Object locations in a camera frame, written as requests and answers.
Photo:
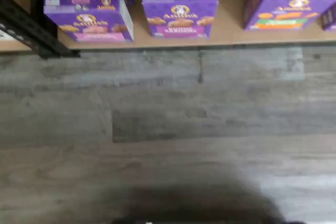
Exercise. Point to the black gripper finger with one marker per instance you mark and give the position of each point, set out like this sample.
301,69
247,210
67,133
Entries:
136,222

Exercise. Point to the purple box pink patch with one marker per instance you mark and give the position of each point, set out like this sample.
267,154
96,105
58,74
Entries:
86,24

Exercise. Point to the purple box magenta patch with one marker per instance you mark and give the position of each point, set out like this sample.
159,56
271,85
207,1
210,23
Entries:
181,19

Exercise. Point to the wooden shelf board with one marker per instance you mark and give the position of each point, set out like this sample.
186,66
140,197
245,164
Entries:
231,24
18,47

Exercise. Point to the purple box green orange patch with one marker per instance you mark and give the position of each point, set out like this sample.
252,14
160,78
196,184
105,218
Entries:
283,11

